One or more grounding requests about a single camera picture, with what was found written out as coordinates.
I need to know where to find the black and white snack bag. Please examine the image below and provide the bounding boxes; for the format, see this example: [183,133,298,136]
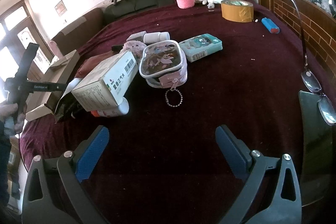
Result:
[54,77,83,123]

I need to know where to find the dark red packet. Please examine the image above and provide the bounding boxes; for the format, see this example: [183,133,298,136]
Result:
[75,51,118,79]

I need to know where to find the white medicine box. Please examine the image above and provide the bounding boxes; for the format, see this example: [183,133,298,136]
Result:
[71,51,138,111]

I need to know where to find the white bottle orange cap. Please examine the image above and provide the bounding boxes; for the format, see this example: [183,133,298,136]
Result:
[91,98,129,118]

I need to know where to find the teal tissue pack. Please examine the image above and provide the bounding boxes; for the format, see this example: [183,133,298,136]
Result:
[179,34,223,63]

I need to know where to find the pink cartoon zipper pouch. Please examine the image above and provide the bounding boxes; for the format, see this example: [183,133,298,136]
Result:
[139,40,187,89]

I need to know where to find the white pill bottle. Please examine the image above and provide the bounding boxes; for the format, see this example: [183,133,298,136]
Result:
[143,32,170,45]

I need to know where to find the person's left hand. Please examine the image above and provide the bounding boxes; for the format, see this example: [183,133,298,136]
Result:
[1,101,26,137]

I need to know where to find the cardboard box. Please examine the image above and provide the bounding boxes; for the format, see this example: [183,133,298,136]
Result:
[26,50,80,122]

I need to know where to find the wooden glass door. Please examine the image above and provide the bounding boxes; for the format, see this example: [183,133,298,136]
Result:
[1,0,54,102]

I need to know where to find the brown armchair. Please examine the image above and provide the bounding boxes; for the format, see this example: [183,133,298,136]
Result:
[48,8,104,59]

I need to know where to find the black smartphone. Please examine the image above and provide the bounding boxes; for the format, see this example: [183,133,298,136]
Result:
[298,91,333,206]

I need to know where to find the dark red bedspread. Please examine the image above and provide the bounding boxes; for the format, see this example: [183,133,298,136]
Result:
[21,5,304,223]

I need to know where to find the pink plush toy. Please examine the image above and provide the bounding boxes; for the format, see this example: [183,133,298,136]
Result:
[121,40,146,59]

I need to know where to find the blue lighter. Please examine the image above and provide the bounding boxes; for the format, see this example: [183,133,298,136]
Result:
[261,18,280,34]

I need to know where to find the yellow tape roll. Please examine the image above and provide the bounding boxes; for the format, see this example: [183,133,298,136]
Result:
[221,0,254,23]

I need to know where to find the small wall plaque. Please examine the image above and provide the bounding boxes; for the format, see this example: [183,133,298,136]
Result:
[55,0,67,16]

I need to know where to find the black frame eyeglasses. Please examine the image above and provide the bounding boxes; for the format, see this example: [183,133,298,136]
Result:
[290,0,336,126]

